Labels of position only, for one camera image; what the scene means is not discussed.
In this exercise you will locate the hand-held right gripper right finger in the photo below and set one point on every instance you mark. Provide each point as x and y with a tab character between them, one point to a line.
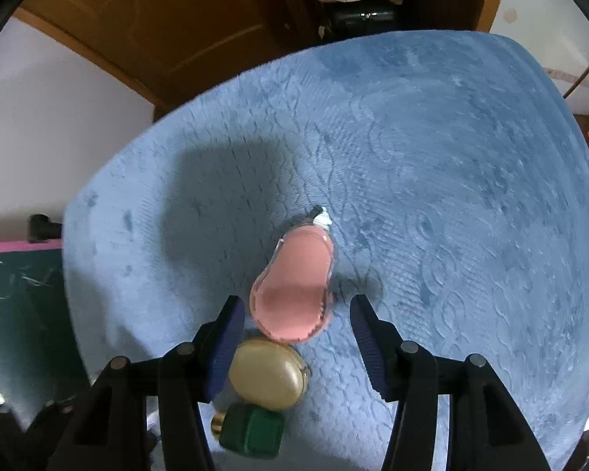
368	351

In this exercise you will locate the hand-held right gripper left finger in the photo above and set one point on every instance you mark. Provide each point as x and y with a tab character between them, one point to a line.
225	351

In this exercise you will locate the pink pouch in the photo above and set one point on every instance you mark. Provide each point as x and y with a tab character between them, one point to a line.
294	279

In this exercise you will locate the gold round compact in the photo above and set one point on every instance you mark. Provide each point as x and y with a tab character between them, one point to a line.
267	373

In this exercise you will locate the green bottle with gold cap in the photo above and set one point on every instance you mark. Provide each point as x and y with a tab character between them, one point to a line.
253	431

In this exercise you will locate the blue plush blanket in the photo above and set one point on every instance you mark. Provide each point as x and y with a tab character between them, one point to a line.
446	181

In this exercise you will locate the pink-framed chalkboard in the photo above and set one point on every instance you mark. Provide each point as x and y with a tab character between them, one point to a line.
19	314

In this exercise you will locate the black clip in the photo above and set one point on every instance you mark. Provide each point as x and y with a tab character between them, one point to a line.
43	228

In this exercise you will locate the wooden door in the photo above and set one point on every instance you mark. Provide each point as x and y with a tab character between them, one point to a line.
176	24

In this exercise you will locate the white wardrobe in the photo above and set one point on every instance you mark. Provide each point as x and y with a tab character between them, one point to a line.
545	24

